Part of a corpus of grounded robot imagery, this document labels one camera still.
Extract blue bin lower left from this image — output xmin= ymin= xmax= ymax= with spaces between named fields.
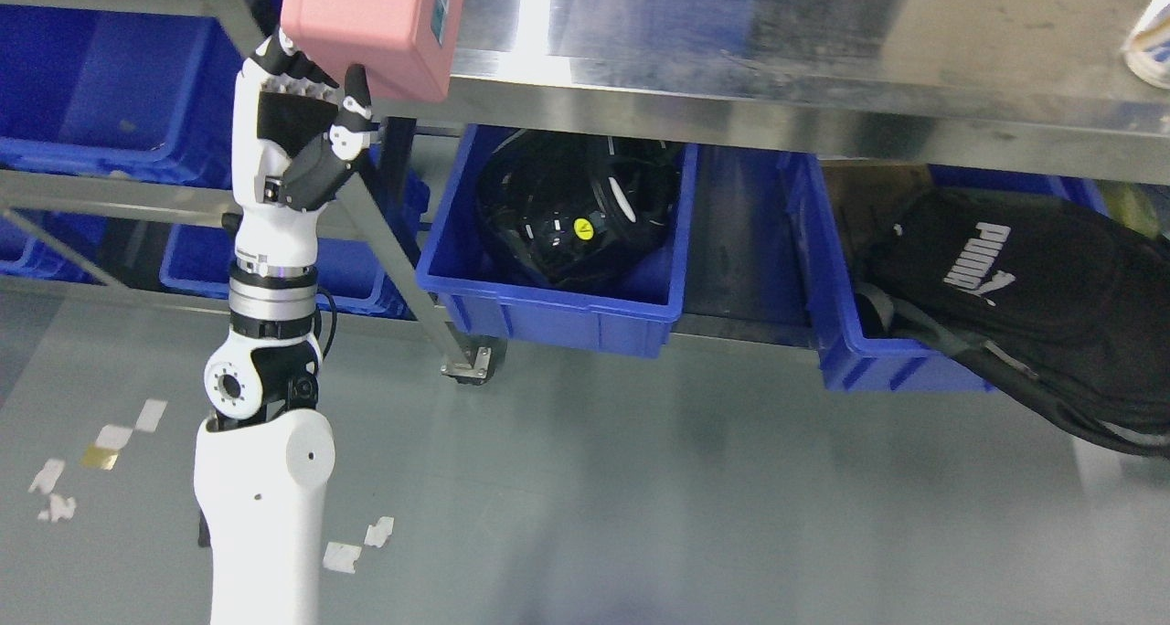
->
xmin=158 ymin=169 xmax=431 ymax=320

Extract black helmet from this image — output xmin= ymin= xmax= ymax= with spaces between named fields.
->
xmin=473 ymin=130 xmax=684 ymax=293

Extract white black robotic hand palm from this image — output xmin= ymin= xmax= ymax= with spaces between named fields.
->
xmin=230 ymin=44 xmax=359 ymax=279

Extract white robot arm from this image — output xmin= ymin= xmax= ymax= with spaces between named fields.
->
xmin=193 ymin=29 xmax=378 ymax=624

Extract blue bin with backpack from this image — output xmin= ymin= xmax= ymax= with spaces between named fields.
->
xmin=777 ymin=152 xmax=1108 ymax=393

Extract caster wheel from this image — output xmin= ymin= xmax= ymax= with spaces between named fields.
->
xmin=441 ymin=336 xmax=508 ymax=385

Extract black Puma backpack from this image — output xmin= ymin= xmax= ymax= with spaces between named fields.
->
xmin=853 ymin=187 xmax=1169 ymax=459

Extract pink plastic storage box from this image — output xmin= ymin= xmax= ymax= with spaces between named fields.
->
xmin=280 ymin=0 xmax=464 ymax=103

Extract blue bin upper left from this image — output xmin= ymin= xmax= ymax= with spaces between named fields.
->
xmin=1 ymin=5 xmax=242 ymax=188

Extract blue bin with helmet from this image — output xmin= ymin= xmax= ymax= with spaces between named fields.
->
xmin=417 ymin=125 xmax=698 ymax=358

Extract stainless steel table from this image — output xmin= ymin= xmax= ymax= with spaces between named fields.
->
xmin=0 ymin=0 xmax=1170 ymax=387

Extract black robotic fingers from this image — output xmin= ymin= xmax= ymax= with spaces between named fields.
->
xmin=248 ymin=28 xmax=340 ymax=104

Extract black white robotic thumb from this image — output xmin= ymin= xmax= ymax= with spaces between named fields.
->
xmin=266 ymin=64 xmax=376 ymax=210

